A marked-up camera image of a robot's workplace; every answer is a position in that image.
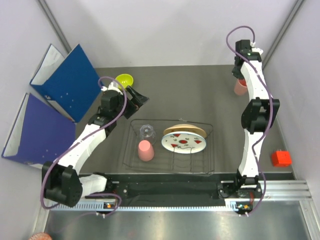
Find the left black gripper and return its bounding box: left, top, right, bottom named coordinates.
left=113, top=86, right=149, bottom=119

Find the clear faceted drinking glass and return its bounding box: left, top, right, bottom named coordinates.
left=139, top=124, right=157, bottom=145

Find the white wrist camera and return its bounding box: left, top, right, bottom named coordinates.
left=250, top=42, right=264, bottom=55
left=101, top=81, right=123, bottom=95

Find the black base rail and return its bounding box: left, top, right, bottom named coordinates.
left=99, top=172, right=263, bottom=207

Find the blue ring binder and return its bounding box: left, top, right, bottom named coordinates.
left=29, top=44, right=100, bottom=123

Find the beige wooden plate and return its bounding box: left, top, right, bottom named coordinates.
left=163, top=123, right=208, bottom=138

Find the orange mesh object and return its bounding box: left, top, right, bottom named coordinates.
left=28, top=232, right=52, bottom=240

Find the black wire dish rack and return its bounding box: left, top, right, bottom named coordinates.
left=122, top=119, right=215, bottom=175

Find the white plate with red pattern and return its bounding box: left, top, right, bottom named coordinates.
left=161, top=131, right=207, bottom=154

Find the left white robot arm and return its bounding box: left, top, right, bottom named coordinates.
left=40, top=86, right=149, bottom=207

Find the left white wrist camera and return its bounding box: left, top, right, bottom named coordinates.
left=101, top=81, right=123, bottom=95

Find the yellow-green bowl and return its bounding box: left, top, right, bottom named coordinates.
left=115, top=73, right=134, bottom=88

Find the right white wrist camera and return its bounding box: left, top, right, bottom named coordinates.
left=250, top=42, right=264, bottom=55

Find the purple ring binder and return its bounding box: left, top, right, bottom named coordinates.
left=1, top=93, right=76, bottom=169

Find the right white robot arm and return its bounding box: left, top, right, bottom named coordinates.
left=220, top=39, right=280, bottom=198

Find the pink plastic cup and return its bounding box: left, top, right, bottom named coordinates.
left=138, top=140, right=155, bottom=162
left=234, top=78, right=248, bottom=96

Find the red block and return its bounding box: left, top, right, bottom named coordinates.
left=271, top=150, right=292, bottom=167

